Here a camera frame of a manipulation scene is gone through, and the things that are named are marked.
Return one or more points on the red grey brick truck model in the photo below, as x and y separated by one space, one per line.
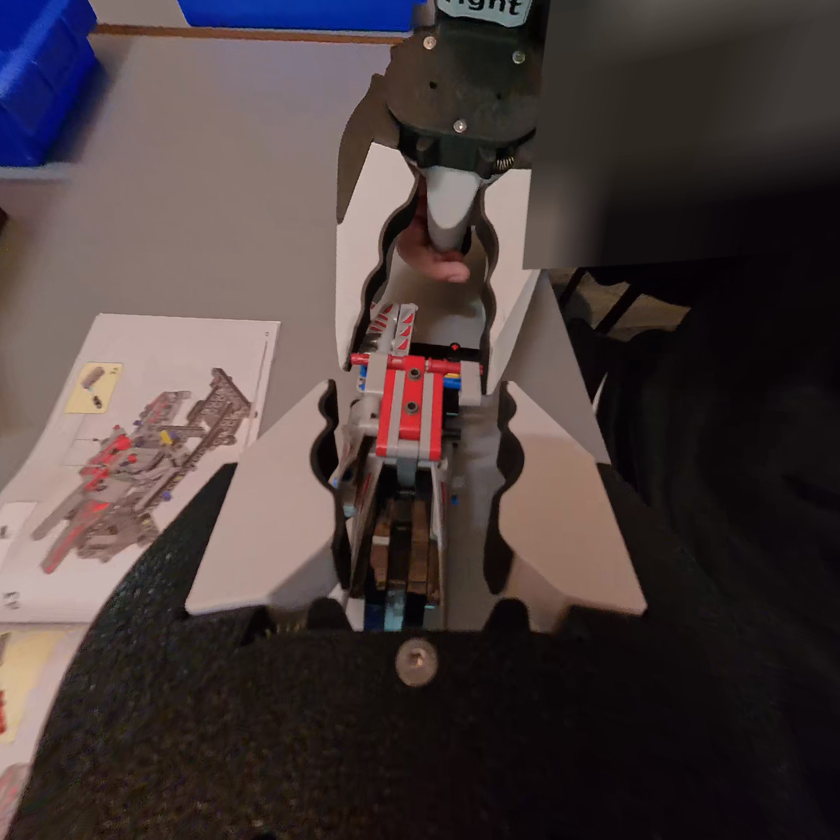
407 407

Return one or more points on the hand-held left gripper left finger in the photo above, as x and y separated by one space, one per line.
262 525

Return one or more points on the open building instruction booklet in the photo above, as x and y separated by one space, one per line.
164 354

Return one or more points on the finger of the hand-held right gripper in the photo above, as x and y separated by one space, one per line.
512 229
354 262

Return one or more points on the person's right hand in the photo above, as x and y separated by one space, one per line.
439 264

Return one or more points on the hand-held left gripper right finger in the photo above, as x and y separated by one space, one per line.
564 525

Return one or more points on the blue plastic storage bin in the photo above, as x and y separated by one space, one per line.
39 79
295 13

